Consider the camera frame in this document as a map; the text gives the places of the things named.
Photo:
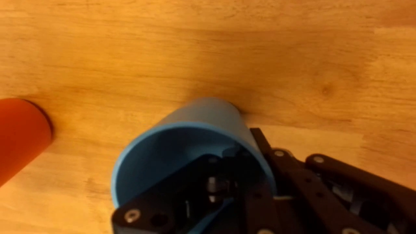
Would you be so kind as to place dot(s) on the orange plastic cup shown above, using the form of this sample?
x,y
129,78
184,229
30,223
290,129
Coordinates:
x,y
25,132

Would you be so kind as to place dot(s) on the blue plastic cup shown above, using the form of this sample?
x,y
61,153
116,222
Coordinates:
x,y
201,127

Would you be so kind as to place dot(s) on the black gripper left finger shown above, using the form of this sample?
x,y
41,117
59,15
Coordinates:
x,y
199,197

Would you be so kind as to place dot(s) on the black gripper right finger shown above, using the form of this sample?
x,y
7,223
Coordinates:
x,y
340,197

